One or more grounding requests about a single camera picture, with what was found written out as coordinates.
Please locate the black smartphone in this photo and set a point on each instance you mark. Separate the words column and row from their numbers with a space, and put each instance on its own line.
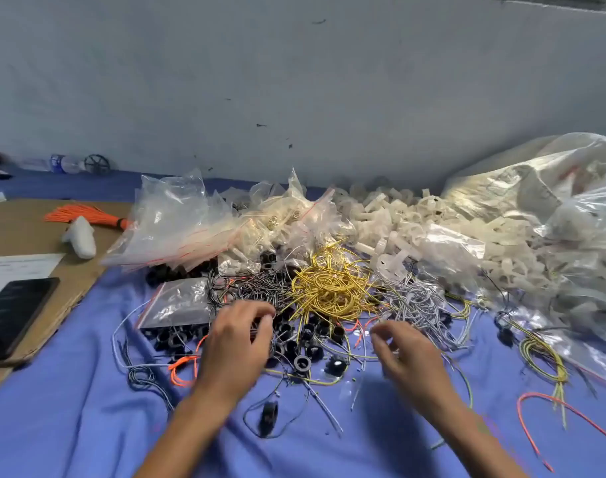
column 12, row 313

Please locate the person's right hand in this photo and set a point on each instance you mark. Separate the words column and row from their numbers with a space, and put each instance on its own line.
column 417, row 363

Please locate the pile of white plastic wheels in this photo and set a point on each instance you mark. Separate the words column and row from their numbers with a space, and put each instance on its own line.
column 402, row 224

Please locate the heap of plastic bags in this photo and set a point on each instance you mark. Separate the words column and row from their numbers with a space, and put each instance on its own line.
column 273, row 224

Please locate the black round wheel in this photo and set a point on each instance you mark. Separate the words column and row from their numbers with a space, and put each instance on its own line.
column 96, row 165

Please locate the stack of plastic bags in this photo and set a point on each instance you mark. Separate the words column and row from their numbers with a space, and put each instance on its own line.
column 163, row 219

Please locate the person's right forearm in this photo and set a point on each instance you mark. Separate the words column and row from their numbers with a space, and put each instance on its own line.
column 477, row 448

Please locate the clear plastic water bottle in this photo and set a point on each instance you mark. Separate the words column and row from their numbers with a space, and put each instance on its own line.
column 54, row 164

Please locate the blue cloth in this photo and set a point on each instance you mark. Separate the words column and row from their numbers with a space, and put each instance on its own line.
column 64, row 413

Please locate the pile of large plastic bags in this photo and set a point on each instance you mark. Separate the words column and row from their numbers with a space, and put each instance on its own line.
column 542, row 194

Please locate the white handheld device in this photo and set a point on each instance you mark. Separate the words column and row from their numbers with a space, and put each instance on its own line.
column 79, row 239

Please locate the brown cardboard sheet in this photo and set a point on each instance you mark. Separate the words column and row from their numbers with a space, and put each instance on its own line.
column 24, row 229

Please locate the orange tie bundle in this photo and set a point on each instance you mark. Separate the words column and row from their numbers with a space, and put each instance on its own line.
column 84, row 215

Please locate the pile of black plastic rings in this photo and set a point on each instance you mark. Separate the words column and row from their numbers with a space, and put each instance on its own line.
column 308, row 348

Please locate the person's left hand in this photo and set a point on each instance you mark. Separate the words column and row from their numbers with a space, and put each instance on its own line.
column 228, row 353

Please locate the white paper sheet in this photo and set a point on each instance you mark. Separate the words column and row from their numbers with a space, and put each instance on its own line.
column 14, row 266

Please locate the person's left forearm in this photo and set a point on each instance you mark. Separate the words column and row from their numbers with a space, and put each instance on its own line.
column 188, row 443

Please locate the red-zip plastic bag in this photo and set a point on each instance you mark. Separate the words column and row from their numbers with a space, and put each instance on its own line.
column 175, row 301

